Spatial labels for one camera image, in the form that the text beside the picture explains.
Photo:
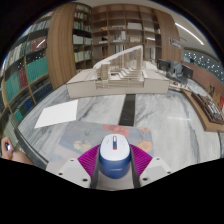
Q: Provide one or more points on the group of small ceiling lights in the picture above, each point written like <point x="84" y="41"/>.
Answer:
<point x="206" y="61"/>

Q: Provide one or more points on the red poster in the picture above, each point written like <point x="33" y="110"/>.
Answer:
<point x="221" y="103"/>

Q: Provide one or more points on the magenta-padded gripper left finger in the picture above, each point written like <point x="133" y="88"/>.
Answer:
<point x="75" y="170"/>

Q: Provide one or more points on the wooden shelf unit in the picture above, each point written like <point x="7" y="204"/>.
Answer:
<point x="60" y="46"/>

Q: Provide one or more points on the person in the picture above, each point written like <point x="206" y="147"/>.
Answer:
<point x="18" y="156"/>

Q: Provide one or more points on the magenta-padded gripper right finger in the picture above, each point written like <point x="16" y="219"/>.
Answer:
<point x="155" y="169"/>

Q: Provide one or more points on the long ceiling light strip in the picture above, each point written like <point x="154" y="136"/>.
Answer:
<point x="189" y="32"/>

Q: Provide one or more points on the white architectural model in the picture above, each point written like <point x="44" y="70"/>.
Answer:
<point x="83" y="88"/>

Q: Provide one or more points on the hanging sign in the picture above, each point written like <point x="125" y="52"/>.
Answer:
<point x="175" y="42"/>

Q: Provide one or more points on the bookshelf with books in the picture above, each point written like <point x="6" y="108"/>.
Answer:
<point x="33" y="70"/>

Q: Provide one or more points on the white paper sheet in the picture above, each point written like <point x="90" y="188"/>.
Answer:
<point x="56" y="114"/>

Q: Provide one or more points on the brown model on wooden board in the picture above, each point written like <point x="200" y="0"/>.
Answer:
<point x="206" y="123"/>

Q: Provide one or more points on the grey building model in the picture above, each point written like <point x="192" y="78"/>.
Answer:
<point x="186" y="71"/>

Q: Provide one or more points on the white and blue computer mouse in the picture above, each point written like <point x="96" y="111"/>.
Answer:
<point x="114" y="156"/>

